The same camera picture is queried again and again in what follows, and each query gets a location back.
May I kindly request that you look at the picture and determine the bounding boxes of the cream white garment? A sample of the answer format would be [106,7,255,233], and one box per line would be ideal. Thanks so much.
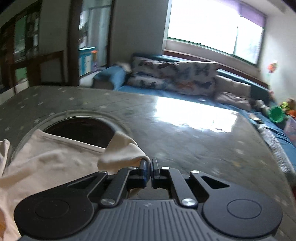
[1,130,150,240]

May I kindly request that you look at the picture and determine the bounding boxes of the large butterfly print pillow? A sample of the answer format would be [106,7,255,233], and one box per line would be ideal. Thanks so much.
[171,61,219,96]

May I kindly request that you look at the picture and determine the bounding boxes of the long butterfly print pillow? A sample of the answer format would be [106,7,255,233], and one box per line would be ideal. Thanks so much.
[126,56,181,90]

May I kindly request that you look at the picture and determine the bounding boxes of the grey plain pillow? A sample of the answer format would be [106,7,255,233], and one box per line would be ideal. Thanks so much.
[214,75,251,111]

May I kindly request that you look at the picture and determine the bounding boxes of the white fluffy item on armrest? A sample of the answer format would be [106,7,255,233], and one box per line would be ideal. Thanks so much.
[115,62,132,73]

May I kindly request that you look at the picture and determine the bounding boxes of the grey quilted blanket on sofa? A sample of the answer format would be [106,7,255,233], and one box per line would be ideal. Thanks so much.
[257,124,295,186]

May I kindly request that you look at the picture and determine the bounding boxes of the grey stuffed toy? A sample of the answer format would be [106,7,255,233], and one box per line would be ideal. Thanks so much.
[253,99,270,115]

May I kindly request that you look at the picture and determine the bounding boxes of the green plastic bucket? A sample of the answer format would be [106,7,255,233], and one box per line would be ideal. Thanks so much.
[269,106,286,123]

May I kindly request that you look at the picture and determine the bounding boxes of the blue children's table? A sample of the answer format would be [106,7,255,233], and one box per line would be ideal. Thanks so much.
[78,47,96,76]

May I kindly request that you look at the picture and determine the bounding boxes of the clear plastic storage box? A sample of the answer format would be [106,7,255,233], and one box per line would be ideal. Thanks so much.
[284,117,296,142]

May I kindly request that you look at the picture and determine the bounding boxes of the dark wooden chair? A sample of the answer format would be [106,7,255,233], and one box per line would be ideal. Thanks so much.
[9,51,66,88]

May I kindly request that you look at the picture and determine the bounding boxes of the stuffed plush toy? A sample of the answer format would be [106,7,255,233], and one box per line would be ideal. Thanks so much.
[280,98,296,118]

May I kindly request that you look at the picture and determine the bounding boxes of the colourful pinwheel flower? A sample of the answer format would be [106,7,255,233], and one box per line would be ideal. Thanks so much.
[268,62,278,81]

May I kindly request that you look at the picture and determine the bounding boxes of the dark wooden doorway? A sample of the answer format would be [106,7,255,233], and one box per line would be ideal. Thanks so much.
[67,1,115,86]

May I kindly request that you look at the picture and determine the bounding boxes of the green framed window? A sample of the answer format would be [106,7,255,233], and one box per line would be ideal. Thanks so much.
[168,1,266,65]

